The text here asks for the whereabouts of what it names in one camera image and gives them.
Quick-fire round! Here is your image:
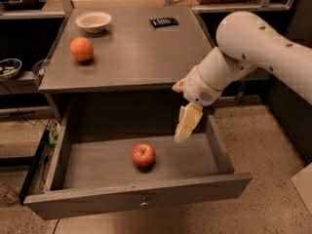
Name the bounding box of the orange fruit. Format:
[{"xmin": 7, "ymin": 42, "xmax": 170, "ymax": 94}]
[{"xmin": 69, "ymin": 37, "xmax": 94, "ymax": 61}]

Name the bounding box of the blue patterned bowl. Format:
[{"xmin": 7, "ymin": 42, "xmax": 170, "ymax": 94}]
[{"xmin": 0, "ymin": 58, "xmax": 22, "ymax": 79}]

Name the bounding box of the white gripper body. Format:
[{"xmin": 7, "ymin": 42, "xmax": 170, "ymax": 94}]
[{"xmin": 183, "ymin": 65, "xmax": 221, "ymax": 106}]

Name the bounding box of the small metal drawer knob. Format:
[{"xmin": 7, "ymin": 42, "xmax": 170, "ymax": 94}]
[{"xmin": 140, "ymin": 197, "xmax": 149, "ymax": 209}]

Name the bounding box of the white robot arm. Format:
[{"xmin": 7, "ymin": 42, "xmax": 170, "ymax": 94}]
[{"xmin": 173, "ymin": 11, "xmax": 312, "ymax": 142}]

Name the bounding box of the grey side shelf bar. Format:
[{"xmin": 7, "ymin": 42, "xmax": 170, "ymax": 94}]
[{"xmin": 242, "ymin": 68, "xmax": 270, "ymax": 81}]

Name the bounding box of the clear plastic container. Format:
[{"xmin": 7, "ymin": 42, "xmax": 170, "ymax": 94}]
[{"xmin": 31, "ymin": 59, "xmax": 50, "ymax": 81}]

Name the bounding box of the red apple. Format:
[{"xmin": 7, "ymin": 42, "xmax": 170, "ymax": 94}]
[{"xmin": 132, "ymin": 142, "xmax": 156, "ymax": 167}]

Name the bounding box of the black remote control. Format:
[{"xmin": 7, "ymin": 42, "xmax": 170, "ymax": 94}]
[{"xmin": 149, "ymin": 18, "xmax": 178, "ymax": 28}]

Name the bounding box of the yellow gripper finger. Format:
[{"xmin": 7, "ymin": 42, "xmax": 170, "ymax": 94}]
[
  {"xmin": 172, "ymin": 78, "xmax": 185, "ymax": 93},
  {"xmin": 174, "ymin": 102, "xmax": 203, "ymax": 142}
]

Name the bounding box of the grey cabinet with counter top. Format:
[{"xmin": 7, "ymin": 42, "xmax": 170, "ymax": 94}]
[{"xmin": 37, "ymin": 5, "xmax": 229, "ymax": 124}]

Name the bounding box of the black floor rail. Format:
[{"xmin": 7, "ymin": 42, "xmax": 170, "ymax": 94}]
[{"xmin": 19, "ymin": 130, "xmax": 50, "ymax": 204}]

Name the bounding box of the white paper bowl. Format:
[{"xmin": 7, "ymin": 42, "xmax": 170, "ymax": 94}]
[{"xmin": 75, "ymin": 12, "xmax": 112, "ymax": 34}]

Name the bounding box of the open grey top drawer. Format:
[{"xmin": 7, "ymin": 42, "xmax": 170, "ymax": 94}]
[{"xmin": 23, "ymin": 96, "xmax": 254, "ymax": 220}]

